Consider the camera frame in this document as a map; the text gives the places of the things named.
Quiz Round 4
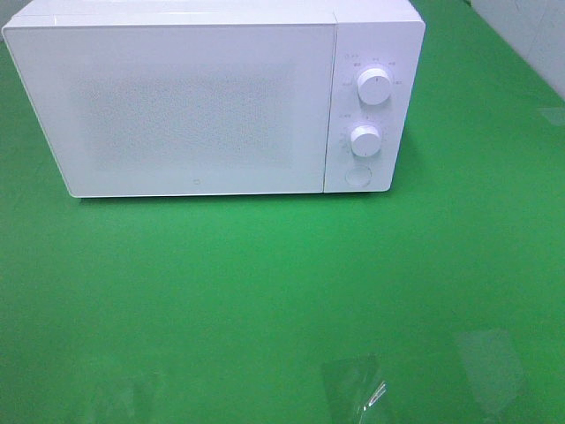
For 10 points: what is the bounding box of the white microwave oven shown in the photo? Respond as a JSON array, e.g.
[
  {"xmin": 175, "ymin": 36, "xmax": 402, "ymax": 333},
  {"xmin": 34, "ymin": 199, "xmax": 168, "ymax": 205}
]
[{"xmin": 2, "ymin": 1, "xmax": 426, "ymax": 198}]

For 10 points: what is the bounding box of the round white door button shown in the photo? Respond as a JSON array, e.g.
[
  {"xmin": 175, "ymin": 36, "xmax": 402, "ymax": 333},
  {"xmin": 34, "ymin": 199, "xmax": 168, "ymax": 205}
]
[{"xmin": 345, "ymin": 165, "xmax": 372, "ymax": 187}]

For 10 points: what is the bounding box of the clear tape patch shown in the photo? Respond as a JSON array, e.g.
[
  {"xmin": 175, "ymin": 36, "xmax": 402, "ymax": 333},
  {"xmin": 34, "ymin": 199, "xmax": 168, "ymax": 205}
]
[
  {"xmin": 321, "ymin": 353, "xmax": 395, "ymax": 423},
  {"xmin": 455, "ymin": 329, "xmax": 525, "ymax": 414}
]

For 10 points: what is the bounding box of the white microwave knob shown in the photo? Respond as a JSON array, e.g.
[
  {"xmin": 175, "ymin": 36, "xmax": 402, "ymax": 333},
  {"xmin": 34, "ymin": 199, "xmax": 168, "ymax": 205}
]
[
  {"xmin": 357, "ymin": 66, "xmax": 392, "ymax": 106},
  {"xmin": 350, "ymin": 125, "xmax": 382, "ymax": 157}
]

